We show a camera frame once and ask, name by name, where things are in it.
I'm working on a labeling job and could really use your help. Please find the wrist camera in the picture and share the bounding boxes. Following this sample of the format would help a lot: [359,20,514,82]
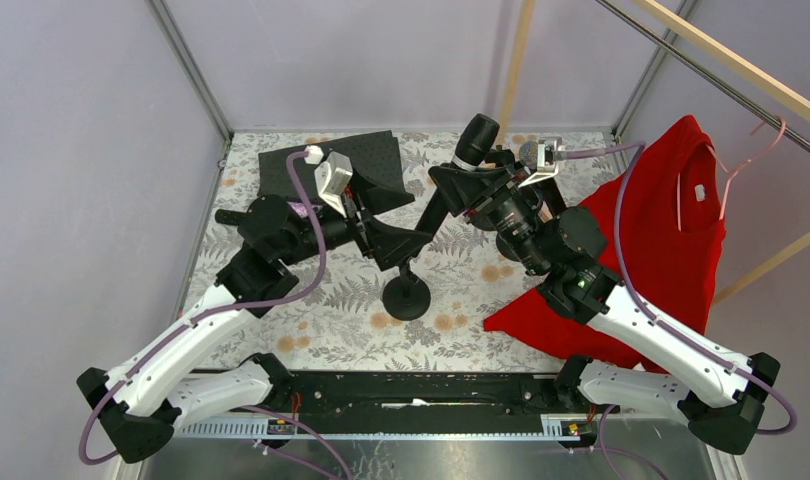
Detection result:
[520,136,562,187]
[304,145,353,218]

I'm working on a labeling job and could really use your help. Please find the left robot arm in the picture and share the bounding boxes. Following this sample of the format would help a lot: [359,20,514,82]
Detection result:
[77,150,413,464]

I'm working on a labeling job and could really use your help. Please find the metal hanging rod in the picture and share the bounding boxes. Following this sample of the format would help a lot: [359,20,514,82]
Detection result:
[598,1,781,131]

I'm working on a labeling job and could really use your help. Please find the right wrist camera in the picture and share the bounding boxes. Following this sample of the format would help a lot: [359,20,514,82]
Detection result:
[520,136,562,187]

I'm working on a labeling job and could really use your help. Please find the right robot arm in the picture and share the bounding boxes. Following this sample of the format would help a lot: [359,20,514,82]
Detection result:
[429,164,779,455]

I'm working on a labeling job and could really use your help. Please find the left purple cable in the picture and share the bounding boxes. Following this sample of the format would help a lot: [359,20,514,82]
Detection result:
[78,150,353,480]

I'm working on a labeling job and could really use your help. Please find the wooden clothes rack frame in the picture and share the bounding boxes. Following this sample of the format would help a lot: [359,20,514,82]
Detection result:
[509,1,810,300]

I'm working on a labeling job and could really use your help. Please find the black microphone silver grille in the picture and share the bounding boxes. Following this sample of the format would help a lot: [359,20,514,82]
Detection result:
[517,140,541,166]

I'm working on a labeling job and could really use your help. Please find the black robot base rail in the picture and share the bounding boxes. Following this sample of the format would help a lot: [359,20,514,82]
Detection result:
[259,370,605,435]

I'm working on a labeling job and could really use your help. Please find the dark grey perforated felt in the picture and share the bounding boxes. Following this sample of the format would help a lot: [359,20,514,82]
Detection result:
[258,130,415,213]

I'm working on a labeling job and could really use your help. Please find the black mic stand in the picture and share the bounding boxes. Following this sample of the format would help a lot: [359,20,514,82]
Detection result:
[496,232,520,263]
[381,262,431,321]
[469,148,516,232]

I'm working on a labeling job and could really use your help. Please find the pink clothes hanger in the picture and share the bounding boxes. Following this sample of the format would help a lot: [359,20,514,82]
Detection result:
[676,116,788,231]

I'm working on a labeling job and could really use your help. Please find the purple glitter microphone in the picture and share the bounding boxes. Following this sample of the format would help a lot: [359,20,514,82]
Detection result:
[289,202,322,217]

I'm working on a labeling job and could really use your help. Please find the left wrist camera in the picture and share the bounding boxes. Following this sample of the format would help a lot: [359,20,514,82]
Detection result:
[304,145,353,218]

